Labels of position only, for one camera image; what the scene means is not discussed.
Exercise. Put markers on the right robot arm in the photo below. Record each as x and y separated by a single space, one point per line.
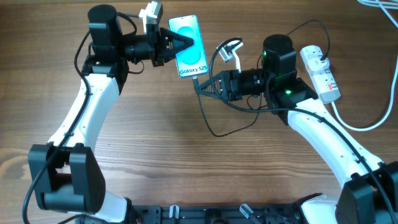
369 186

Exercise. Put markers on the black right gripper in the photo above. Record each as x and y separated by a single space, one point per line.
227 94

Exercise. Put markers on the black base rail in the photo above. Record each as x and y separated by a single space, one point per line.
217 214

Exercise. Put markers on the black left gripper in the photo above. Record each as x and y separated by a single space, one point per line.
153 36

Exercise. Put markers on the white power strip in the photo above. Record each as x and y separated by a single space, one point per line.
324 83

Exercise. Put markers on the smartphone with teal screen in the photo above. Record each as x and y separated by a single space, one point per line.
191 61

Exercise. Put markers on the white charger adapter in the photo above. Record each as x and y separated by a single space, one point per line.
316 65

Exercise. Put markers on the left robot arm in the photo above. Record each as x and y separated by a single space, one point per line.
65 174

